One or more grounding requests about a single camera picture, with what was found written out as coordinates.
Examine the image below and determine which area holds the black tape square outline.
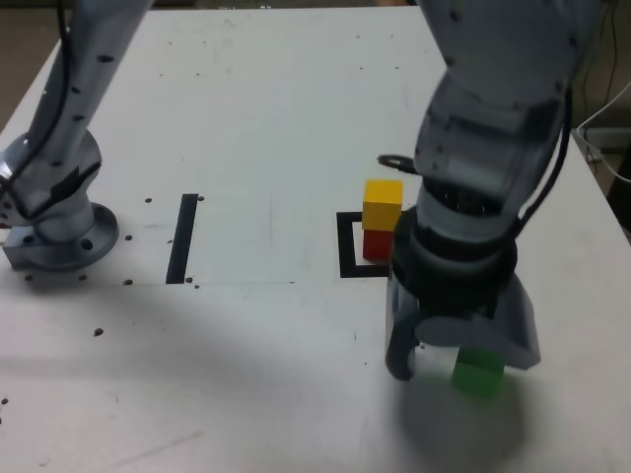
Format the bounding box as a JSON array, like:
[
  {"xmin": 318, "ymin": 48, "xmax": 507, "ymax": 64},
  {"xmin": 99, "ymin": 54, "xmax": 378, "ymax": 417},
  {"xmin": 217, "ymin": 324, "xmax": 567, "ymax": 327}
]
[{"xmin": 335, "ymin": 210, "xmax": 413, "ymax": 280}]

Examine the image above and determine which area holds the red cube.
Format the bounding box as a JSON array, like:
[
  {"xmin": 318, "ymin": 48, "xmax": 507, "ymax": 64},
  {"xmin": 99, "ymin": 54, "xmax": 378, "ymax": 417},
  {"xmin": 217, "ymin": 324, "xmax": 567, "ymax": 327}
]
[{"xmin": 362, "ymin": 229, "xmax": 395, "ymax": 262}]

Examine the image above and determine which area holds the yellow cube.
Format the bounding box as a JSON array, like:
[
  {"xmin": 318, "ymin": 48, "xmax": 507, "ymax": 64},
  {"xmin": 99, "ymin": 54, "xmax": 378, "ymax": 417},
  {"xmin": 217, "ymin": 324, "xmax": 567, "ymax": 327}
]
[{"xmin": 362, "ymin": 179, "xmax": 404, "ymax": 232}]

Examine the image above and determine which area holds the white cable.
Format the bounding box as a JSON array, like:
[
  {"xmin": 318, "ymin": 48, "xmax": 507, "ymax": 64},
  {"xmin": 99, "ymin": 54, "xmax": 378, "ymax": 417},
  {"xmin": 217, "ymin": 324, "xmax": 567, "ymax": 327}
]
[{"xmin": 575, "ymin": 81, "xmax": 631, "ymax": 183}]

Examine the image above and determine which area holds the white plastic box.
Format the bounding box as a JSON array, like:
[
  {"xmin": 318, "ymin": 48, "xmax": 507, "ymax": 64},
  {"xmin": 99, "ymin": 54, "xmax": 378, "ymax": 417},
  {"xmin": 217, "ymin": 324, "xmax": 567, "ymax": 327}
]
[{"xmin": 576, "ymin": 125, "xmax": 631, "ymax": 155}]

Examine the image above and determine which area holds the thin black hanging cable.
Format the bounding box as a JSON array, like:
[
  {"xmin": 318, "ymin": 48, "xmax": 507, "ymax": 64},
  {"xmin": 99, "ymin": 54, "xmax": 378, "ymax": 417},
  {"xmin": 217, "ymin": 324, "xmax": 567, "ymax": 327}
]
[{"xmin": 584, "ymin": 0, "xmax": 620, "ymax": 119}]

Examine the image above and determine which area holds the green cube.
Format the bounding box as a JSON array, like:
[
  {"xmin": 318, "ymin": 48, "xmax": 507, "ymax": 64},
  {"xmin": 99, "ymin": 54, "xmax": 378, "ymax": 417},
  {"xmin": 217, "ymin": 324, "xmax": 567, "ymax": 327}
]
[{"xmin": 451, "ymin": 347, "xmax": 506, "ymax": 399}]

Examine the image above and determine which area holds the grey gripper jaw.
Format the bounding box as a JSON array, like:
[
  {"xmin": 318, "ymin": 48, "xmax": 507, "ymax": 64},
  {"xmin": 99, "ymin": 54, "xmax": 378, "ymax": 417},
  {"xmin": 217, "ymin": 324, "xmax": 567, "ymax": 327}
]
[
  {"xmin": 416, "ymin": 274, "xmax": 542, "ymax": 372},
  {"xmin": 384, "ymin": 275, "xmax": 424, "ymax": 381}
]

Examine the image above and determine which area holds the black tape strip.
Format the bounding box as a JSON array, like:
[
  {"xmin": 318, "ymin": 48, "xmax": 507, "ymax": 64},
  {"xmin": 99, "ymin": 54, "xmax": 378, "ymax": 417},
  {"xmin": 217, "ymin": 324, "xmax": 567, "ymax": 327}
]
[{"xmin": 165, "ymin": 193, "xmax": 199, "ymax": 286}]

